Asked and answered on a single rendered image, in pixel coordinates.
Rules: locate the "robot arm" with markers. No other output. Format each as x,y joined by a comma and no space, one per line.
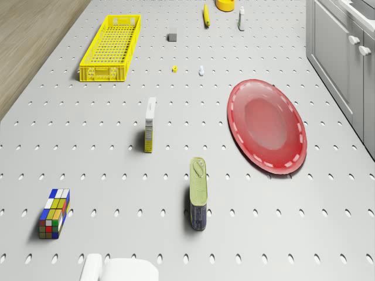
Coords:
129,270

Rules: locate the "white and yellow box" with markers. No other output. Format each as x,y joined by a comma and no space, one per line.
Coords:
150,126

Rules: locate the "flat-sided can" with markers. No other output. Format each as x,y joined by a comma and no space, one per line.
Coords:
197,190

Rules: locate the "small white bolt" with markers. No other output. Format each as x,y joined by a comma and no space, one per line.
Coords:
201,71

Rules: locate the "red plate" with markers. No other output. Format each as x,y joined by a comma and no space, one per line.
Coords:
266,128

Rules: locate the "grey cube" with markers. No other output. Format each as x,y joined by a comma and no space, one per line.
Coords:
172,37

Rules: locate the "yellow basket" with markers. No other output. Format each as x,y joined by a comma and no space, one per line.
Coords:
102,73

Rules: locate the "banana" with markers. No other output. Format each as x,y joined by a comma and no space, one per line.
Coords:
206,16

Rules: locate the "small white bottle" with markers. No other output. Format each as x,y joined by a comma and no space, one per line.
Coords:
241,23

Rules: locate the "yellow bowl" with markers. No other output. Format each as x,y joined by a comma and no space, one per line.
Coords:
225,6

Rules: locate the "puzzle cube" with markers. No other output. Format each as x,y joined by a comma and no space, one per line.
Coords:
54,213

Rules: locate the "white cabinet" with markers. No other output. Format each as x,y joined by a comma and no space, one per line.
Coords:
331,44

